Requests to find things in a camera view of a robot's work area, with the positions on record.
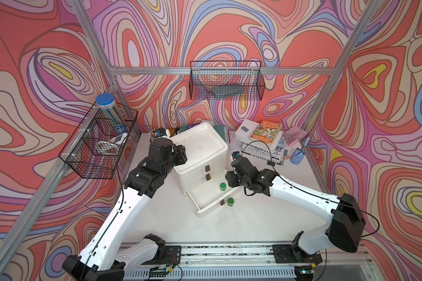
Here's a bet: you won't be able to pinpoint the white drawer cabinet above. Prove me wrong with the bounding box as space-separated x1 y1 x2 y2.
171 123 228 196

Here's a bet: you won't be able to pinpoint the white bottom drawer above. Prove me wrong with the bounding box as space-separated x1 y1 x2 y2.
186 177 241 218

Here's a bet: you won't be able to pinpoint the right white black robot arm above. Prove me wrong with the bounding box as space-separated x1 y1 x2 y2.
225 152 366 255

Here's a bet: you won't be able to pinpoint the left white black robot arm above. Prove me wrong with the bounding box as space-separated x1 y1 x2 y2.
62 138 187 281

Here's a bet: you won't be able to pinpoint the mesh pencil cup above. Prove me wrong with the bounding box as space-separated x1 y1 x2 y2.
151 128 166 139

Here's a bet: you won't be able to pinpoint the newspaper stack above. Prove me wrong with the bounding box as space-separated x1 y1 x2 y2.
242 137 290 165

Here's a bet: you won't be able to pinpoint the dark books behind cabinet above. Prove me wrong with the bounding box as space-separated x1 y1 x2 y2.
177 120 230 145

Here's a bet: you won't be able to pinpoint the white book with grey patch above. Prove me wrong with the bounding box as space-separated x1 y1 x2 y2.
235 119 283 149

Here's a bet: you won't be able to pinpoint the orange cover book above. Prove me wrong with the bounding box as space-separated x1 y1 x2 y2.
249 119 283 146

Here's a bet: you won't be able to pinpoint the blue small cup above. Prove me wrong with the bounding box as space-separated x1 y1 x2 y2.
290 137 311 165

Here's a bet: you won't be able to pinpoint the pink plastic bag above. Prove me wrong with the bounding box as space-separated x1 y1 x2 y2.
283 126 307 147

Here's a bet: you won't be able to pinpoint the white object in left basket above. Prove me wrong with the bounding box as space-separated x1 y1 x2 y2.
94 133 128 156

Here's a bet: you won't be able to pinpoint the grey object in basket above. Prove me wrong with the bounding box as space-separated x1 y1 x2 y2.
211 84 245 99

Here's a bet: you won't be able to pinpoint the blue lid pencil tube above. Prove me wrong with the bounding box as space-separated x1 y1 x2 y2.
96 93 128 135

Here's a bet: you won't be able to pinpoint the green circuit board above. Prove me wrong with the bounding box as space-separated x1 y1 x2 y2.
148 267 173 279

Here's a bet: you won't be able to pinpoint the black wire basket back wall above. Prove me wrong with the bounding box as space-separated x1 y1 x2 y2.
189 59 266 101

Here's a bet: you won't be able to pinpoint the black wire basket wall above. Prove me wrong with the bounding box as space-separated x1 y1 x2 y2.
189 59 266 101
59 103 138 179

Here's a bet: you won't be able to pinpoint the black wire basket left wall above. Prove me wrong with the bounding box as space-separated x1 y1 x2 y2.
59 103 138 179

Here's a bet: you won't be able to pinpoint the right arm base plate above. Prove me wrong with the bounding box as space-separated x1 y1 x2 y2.
271 244 322 265

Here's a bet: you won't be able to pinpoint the white perforated cable duct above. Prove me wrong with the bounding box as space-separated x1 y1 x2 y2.
124 266 297 281

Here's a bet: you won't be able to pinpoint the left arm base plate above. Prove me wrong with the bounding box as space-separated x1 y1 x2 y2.
142 245 182 266

